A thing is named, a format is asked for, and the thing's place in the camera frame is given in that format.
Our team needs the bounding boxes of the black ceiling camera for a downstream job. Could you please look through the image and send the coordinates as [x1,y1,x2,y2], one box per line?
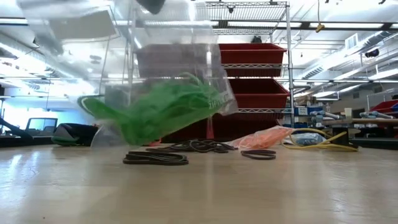
[364,47,381,58]

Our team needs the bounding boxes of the chrome wire shelf rack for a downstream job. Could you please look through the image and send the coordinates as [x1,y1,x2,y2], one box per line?
[126,1,296,139]

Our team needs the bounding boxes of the single dark rubber band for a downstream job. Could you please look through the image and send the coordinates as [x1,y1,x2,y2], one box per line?
[241,149,277,161]

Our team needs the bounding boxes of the orange rubber bands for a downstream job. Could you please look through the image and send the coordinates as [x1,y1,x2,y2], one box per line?
[238,127,293,149]

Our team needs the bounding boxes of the blue storage bin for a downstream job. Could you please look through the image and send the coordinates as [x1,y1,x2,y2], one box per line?
[285,122,312,134]

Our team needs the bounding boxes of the green rubber bands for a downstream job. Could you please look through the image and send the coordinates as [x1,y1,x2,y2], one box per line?
[77,72,225,147]

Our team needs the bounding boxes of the clear zip bag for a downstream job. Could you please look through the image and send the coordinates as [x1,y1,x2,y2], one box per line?
[223,125,295,150]
[292,132,327,146]
[18,0,239,149]

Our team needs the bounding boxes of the dark rubber bands pile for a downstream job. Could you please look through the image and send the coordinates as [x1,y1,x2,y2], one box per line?
[146,139,239,154]

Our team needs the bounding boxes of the computer monitor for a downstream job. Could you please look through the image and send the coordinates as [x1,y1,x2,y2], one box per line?
[25,117,58,137]

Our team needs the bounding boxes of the pale blue cylindrical part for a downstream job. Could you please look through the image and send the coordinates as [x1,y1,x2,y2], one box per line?
[359,110,396,120]
[310,110,343,123]

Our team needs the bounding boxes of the blue bin with white label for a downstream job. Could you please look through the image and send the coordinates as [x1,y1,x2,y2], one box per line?
[294,106,317,117]

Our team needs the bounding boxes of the yellow hanging power plug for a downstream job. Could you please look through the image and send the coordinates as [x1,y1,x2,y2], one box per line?
[315,0,326,34]

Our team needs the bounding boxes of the loose dark rubber bands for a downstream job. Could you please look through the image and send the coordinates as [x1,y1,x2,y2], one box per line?
[122,150,190,166]

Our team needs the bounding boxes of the yellow cable coil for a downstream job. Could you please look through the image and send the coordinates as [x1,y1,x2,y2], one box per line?
[279,127,360,152]

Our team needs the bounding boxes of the blue rubber bands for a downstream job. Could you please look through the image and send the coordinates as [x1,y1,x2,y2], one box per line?
[294,133,326,146]

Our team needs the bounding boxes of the black bundle with green edge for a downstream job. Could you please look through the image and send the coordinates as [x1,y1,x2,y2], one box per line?
[51,123,100,147]

